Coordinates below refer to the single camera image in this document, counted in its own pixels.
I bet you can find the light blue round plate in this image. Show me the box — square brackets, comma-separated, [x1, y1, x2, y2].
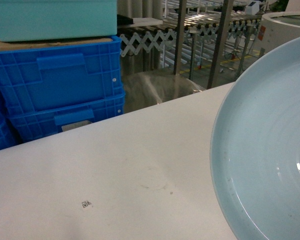
[210, 37, 300, 240]

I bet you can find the extendable roller conveyor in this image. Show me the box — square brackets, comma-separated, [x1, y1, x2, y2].
[118, 12, 262, 57]

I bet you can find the white board on conveyor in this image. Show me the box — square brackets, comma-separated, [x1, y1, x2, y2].
[117, 14, 163, 28]

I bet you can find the blue crate lower right stack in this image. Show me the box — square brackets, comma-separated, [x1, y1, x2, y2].
[8, 89, 126, 142]

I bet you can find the blue crate upper right stack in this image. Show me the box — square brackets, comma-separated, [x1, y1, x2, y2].
[0, 35, 124, 116]

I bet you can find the white round carousel machine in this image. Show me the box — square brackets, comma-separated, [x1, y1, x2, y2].
[253, 11, 300, 53]

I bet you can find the teal plastic tub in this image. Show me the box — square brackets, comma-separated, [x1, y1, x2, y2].
[0, 0, 118, 42]

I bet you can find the brown cardboard sheet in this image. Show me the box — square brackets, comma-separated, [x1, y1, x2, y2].
[0, 37, 112, 51]

